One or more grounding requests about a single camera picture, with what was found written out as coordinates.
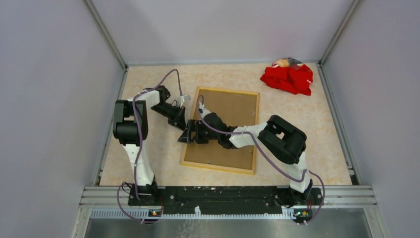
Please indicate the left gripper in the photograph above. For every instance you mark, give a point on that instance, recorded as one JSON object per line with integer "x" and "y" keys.
{"x": 179, "y": 120}

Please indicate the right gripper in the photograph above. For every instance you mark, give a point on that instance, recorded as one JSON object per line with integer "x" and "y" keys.
{"x": 192, "y": 126}

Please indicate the brown backing board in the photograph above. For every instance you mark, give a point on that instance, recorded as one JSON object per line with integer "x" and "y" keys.
{"x": 233, "y": 108}

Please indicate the yellow wooden picture frame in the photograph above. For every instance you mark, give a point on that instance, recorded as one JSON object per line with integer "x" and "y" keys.
{"x": 256, "y": 131}

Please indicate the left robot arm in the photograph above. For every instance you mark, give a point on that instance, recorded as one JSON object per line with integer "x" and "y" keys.
{"x": 131, "y": 128}

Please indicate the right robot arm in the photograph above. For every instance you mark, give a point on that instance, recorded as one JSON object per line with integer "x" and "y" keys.
{"x": 282, "y": 144}

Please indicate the red cloth doll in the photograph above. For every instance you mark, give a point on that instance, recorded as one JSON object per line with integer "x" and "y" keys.
{"x": 289, "y": 75}

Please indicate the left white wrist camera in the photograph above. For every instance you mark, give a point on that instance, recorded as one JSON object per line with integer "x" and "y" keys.
{"x": 183, "y": 99}

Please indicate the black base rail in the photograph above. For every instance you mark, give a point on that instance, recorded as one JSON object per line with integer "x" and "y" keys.
{"x": 225, "y": 200}

